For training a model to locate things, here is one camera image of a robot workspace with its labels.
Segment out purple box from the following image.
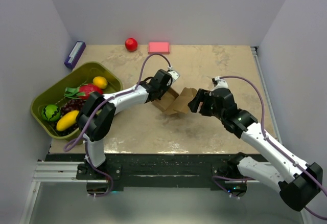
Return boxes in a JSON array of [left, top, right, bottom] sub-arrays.
[[64, 41, 86, 70]]

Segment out brown cardboard box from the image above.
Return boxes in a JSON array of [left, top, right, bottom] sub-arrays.
[[152, 87, 197, 115]]

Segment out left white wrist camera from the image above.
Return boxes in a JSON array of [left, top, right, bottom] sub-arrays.
[[168, 66, 180, 85]]

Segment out toy watermelon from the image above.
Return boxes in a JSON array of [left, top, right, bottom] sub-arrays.
[[41, 104, 61, 122]]

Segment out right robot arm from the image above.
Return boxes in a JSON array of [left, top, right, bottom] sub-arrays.
[[188, 88, 323, 211]]

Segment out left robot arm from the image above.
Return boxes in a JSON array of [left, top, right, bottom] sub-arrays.
[[76, 69, 180, 179]]

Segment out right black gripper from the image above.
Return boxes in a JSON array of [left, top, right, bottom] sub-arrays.
[[188, 88, 225, 121]]

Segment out red dragon fruit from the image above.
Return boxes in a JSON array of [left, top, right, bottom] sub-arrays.
[[64, 83, 103, 100]]

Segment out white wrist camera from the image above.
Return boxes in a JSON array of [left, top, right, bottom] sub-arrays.
[[212, 76, 228, 91], [168, 66, 180, 85]]

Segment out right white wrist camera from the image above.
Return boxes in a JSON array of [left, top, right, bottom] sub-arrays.
[[212, 76, 228, 91]]

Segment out yellow mango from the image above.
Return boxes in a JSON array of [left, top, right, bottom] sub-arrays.
[[56, 110, 79, 131]]

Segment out olive green basket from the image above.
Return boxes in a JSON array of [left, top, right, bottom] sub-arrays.
[[30, 62, 123, 141]]

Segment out red apple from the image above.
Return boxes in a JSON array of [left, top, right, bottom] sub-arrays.
[[125, 38, 138, 52]]

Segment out purple grapes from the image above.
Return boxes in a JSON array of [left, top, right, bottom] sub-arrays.
[[61, 99, 85, 115]]

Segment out pink box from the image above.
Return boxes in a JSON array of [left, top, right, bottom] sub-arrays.
[[148, 42, 170, 54]]

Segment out black base frame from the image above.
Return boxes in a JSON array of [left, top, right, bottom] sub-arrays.
[[68, 151, 258, 196]]

